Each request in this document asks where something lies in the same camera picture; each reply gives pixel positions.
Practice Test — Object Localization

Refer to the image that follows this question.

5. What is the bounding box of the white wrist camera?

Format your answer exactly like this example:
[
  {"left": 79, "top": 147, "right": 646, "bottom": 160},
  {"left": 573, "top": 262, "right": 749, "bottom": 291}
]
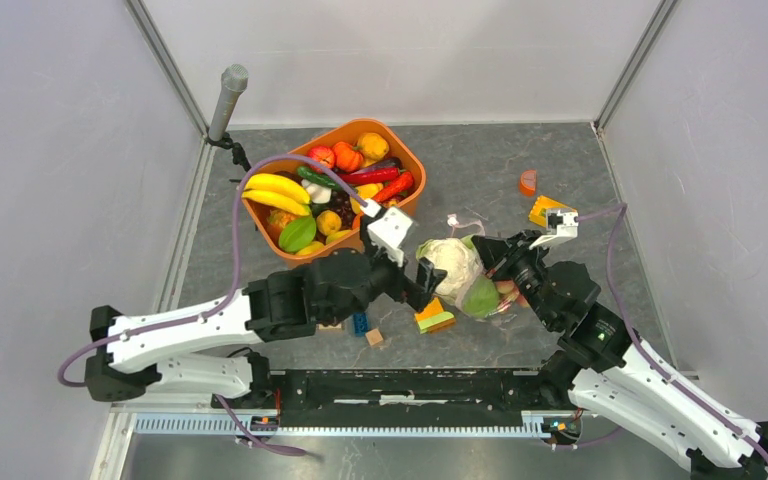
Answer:
[
  {"left": 366, "top": 206, "right": 415, "bottom": 267},
  {"left": 529, "top": 208, "right": 579, "bottom": 250}
]

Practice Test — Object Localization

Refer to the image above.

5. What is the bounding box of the clear zip top bag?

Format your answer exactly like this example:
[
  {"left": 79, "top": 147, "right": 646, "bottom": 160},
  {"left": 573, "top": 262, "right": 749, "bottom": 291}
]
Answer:
[{"left": 447, "top": 214, "right": 528, "bottom": 319}]

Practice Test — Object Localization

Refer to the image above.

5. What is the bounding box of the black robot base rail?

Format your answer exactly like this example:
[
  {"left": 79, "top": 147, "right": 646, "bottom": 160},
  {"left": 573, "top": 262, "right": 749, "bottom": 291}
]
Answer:
[{"left": 227, "top": 368, "right": 577, "bottom": 428}]

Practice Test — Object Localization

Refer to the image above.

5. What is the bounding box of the small tan wooden cube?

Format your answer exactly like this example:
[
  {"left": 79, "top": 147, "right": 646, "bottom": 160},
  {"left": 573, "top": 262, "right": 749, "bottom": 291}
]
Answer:
[{"left": 365, "top": 328, "right": 384, "bottom": 347}]

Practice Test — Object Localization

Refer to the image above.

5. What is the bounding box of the orange toy carrot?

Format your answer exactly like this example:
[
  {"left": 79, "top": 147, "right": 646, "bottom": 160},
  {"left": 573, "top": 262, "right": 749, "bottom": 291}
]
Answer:
[{"left": 372, "top": 171, "right": 414, "bottom": 205}]

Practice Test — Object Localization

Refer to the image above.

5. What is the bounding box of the green toy starfruit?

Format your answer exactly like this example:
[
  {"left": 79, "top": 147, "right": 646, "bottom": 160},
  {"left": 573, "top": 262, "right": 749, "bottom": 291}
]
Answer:
[{"left": 278, "top": 216, "right": 317, "bottom": 254}]

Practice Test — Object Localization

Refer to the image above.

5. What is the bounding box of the green toy cucumber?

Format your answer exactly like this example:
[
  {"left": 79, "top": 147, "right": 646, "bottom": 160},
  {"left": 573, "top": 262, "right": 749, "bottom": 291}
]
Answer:
[{"left": 296, "top": 164, "right": 344, "bottom": 190}]

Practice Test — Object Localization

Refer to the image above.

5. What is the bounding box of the yellow toy bell pepper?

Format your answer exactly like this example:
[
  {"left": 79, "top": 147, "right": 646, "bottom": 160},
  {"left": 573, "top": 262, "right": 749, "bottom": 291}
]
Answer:
[{"left": 350, "top": 183, "right": 383, "bottom": 214}]

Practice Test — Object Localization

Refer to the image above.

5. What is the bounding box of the red lychee bunch toy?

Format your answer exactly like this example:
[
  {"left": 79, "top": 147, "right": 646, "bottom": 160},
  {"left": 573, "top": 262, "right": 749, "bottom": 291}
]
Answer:
[{"left": 494, "top": 280, "right": 530, "bottom": 309}]

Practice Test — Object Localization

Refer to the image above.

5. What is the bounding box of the orange plastic tub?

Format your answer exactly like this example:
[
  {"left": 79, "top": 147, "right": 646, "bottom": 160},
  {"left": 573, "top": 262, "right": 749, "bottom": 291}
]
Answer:
[{"left": 241, "top": 118, "right": 427, "bottom": 267}]

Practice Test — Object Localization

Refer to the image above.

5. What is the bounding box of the yellow toy lemon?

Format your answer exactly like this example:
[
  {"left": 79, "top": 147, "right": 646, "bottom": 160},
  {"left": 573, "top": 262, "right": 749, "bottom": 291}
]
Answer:
[{"left": 315, "top": 210, "right": 343, "bottom": 237}]

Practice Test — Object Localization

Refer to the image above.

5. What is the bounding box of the red toy chili pepper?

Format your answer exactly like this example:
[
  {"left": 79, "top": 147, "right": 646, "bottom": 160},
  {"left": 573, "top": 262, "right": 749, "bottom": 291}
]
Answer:
[{"left": 339, "top": 167, "right": 401, "bottom": 186}]

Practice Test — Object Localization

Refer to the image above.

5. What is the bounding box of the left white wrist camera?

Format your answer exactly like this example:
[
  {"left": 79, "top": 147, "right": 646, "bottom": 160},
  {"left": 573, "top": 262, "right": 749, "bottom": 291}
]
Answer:
[{"left": 366, "top": 206, "right": 415, "bottom": 267}]

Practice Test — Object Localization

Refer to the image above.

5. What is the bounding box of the orange green layered toy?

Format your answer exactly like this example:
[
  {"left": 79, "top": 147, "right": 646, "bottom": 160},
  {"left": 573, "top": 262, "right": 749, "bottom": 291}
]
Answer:
[{"left": 414, "top": 297, "right": 456, "bottom": 334}]

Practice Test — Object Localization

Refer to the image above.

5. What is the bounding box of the grey microphone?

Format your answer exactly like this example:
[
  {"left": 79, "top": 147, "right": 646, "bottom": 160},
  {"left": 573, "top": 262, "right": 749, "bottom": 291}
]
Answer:
[{"left": 207, "top": 64, "right": 249, "bottom": 142}]

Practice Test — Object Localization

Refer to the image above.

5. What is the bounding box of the orange semicircle toy block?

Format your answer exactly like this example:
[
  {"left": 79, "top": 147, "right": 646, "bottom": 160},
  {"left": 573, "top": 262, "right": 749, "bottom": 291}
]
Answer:
[{"left": 518, "top": 170, "right": 537, "bottom": 197}]

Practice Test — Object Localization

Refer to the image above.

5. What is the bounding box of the white toy cauliflower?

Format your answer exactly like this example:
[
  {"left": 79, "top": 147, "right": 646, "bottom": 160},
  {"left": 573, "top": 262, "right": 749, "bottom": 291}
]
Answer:
[{"left": 416, "top": 235, "right": 484, "bottom": 308}]

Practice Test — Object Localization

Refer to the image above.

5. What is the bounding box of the yellow toy waffle block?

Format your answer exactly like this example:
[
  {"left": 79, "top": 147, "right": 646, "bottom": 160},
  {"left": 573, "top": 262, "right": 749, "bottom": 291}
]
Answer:
[{"left": 529, "top": 195, "right": 577, "bottom": 229}]

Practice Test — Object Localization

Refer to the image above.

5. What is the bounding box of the red toy apple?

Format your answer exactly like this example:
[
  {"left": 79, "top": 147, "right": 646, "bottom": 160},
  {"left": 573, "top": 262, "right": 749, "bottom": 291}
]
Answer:
[{"left": 307, "top": 145, "right": 336, "bottom": 173}]

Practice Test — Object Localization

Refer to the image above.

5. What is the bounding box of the green toy cabbage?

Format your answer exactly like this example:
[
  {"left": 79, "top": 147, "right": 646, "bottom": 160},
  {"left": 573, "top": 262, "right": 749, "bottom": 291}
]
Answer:
[{"left": 459, "top": 276, "right": 500, "bottom": 318}]

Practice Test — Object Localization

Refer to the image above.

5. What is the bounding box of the purple toy eggplant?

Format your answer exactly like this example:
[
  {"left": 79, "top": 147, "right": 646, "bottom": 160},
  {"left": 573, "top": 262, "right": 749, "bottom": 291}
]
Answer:
[{"left": 366, "top": 157, "right": 403, "bottom": 172}]

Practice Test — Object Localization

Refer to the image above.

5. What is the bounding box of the orange toy pumpkin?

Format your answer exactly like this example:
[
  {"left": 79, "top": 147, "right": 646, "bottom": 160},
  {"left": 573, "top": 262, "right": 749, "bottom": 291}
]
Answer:
[{"left": 332, "top": 141, "right": 365, "bottom": 173}]

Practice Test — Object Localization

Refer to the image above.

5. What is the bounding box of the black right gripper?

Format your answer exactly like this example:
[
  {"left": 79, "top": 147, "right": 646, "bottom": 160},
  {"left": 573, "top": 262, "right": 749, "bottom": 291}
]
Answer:
[{"left": 471, "top": 229, "right": 558, "bottom": 329}]

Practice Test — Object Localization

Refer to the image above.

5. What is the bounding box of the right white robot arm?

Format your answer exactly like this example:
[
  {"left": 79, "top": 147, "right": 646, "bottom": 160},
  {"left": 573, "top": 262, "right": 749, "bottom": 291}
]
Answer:
[{"left": 471, "top": 230, "right": 768, "bottom": 479}]

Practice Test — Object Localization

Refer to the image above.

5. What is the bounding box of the yellow toy banana bunch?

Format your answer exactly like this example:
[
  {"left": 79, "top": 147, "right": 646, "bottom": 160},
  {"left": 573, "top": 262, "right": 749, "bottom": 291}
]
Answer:
[{"left": 241, "top": 173, "right": 311, "bottom": 216}]

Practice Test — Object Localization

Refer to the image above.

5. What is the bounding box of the blue toy brick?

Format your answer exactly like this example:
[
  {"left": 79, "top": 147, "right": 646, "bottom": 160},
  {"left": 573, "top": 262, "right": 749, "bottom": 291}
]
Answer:
[{"left": 351, "top": 312, "right": 371, "bottom": 337}]

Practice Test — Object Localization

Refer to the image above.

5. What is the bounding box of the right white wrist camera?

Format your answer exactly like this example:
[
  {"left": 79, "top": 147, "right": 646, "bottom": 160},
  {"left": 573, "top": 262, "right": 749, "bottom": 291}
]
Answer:
[{"left": 529, "top": 208, "right": 579, "bottom": 250}]

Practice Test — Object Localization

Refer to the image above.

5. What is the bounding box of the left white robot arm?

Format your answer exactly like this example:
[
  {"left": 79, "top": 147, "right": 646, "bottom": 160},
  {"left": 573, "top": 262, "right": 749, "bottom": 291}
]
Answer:
[{"left": 84, "top": 249, "right": 447, "bottom": 408}]

